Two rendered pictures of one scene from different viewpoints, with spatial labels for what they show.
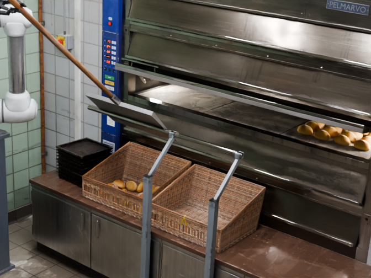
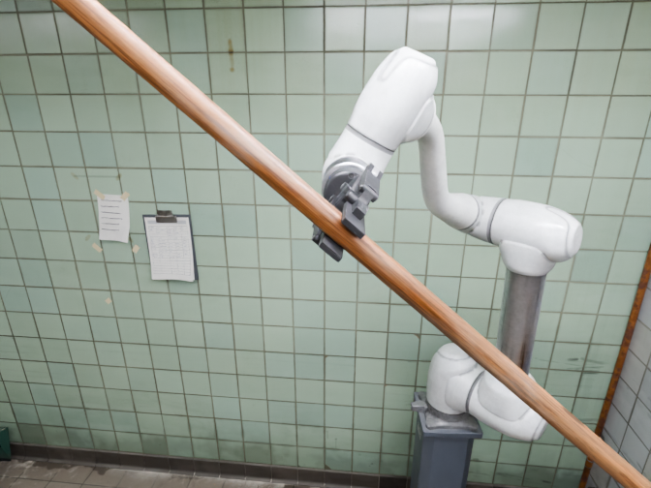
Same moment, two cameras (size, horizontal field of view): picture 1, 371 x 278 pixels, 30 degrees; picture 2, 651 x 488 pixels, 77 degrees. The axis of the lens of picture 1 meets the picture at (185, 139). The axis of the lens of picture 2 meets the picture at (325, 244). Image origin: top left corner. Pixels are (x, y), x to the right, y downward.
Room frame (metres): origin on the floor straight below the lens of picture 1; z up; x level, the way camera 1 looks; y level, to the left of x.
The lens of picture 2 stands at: (3.19, 0.48, 2.11)
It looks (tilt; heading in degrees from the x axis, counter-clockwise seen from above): 21 degrees down; 59
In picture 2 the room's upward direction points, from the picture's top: straight up
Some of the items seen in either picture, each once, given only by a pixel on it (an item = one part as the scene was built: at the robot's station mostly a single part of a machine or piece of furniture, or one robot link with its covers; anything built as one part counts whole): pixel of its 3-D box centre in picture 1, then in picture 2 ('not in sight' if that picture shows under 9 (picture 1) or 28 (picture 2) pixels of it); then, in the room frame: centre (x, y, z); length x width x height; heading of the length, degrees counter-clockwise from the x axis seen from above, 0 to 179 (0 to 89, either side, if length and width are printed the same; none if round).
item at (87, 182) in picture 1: (136, 178); not in sight; (4.24, 0.31, 0.72); 0.56 x 0.49 x 0.28; 54
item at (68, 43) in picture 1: (64, 41); not in sight; (4.98, 0.92, 1.46); 0.10 x 0.07 x 0.10; 53
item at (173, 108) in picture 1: (237, 127); not in sight; (4.13, -0.32, 1.16); 1.80 x 0.06 x 0.04; 53
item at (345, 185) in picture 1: (233, 148); not in sight; (4.11, -0.31, 1.02); 1.79 x 0.11 x 0.19; 53
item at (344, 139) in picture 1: (351, 127); not in sight; (4.11, -1.03, 1.21); 0.61 x 0.48 x 0.06; 143
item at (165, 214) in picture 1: (206, 206); not in sight; (3.89, -0.15, 0.72); 0.56 x 0.49 x 0.28; 53
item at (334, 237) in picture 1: (230, 186); not in sight; (4.11, -0.31, 0.76); 1.79 x 0.11 x 0.19; 53
